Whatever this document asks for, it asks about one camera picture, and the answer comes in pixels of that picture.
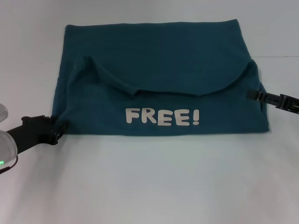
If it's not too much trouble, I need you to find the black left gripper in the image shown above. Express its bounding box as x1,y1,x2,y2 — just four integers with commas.
6,115,70,156

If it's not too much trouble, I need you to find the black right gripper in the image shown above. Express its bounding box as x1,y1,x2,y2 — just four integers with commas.
247,89,299,115

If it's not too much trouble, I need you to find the teal blue t-shirt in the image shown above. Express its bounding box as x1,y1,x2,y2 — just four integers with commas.
50,18,270,136

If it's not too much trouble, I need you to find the left gripper cable with plugs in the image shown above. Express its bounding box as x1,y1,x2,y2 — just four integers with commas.
0,155,19,175

